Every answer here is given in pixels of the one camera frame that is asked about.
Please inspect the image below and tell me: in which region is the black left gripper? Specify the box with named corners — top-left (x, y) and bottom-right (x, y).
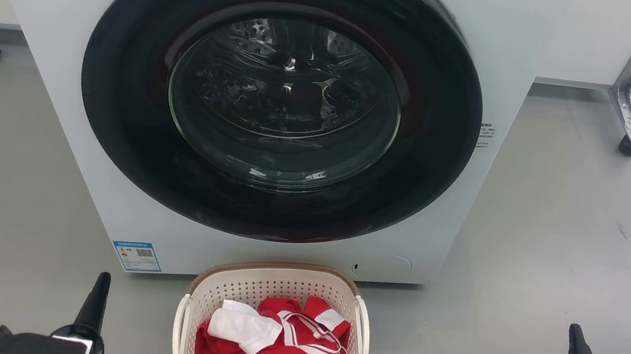
top-left (4, 261), bottom-right (115, 354)

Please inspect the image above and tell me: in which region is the cream perforated laundry basket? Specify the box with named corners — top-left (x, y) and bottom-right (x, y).
top-left (171, 250), bottom-right (379, 354)

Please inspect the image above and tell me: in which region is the blue energy label sticker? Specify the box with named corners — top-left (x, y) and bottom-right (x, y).
top-left (109, 238), bottom-right (165, 276)

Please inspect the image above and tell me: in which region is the round black washing machine door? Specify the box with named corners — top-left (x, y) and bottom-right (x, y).
top-left (65, 0), bottom-right (496, 264)

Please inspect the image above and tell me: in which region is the round white filter cover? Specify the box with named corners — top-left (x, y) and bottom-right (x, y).
top-left (349, 250), bottom-right (414, 283)

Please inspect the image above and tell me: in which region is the white front-load washing machine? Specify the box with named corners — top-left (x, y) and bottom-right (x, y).
top-left (0, 0), bottom-right (571, 319)

